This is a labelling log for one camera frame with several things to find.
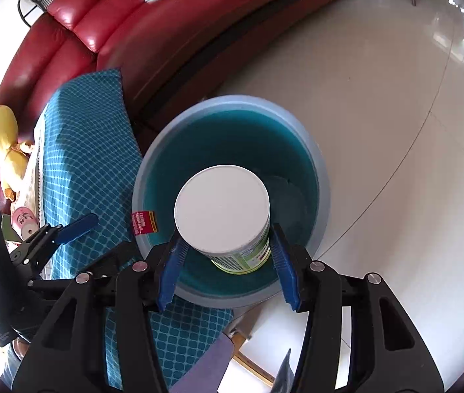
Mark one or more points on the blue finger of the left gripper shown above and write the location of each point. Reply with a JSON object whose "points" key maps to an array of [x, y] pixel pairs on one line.
{"points": [[77, 229]]}

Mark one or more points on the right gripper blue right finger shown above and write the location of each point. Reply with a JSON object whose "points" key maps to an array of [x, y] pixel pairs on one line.
{"points": [[284, 267]]}

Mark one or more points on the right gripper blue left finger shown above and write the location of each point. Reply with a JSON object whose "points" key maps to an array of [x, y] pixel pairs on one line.
{"points": [[175, 256]]}

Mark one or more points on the white green lidded jar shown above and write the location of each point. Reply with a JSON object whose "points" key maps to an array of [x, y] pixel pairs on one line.
{"points": [[223, 212]]}

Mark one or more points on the pink paper cup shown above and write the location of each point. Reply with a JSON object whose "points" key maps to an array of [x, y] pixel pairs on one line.
{"points": [[24, 222]]}

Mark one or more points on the blue grey trash bucket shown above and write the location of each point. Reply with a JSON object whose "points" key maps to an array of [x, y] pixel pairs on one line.
{"points": [[252, 133]]}

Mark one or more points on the patterned blue beige tablecloth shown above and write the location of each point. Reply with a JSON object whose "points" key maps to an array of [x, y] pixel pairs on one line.
{"points": [[88, 162]]}

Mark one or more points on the yellow chick plush toy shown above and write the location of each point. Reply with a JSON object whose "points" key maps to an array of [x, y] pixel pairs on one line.
{"points": [[14, 154]]}

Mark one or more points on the red leather sofa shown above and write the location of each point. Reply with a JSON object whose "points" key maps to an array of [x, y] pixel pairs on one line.
{"points": [[170, 53]]}

